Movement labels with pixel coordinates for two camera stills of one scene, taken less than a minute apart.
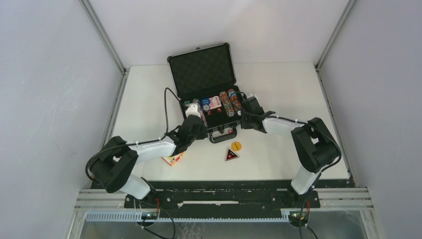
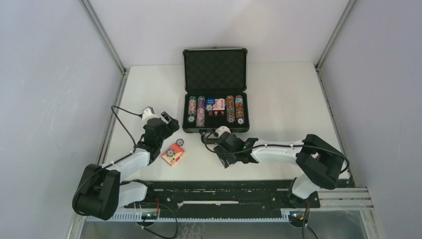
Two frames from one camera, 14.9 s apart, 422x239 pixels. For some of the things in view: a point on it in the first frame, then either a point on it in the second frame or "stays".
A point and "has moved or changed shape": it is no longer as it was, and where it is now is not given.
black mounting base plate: [225, 195] stays
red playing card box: [171, 160] stays
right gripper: [244, 124] → [230, 161]
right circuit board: [296, 216] stays
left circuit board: [149, 215] stays
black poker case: [200, 75] has moved or changed shape
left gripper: [203, 130] → [171, 127]
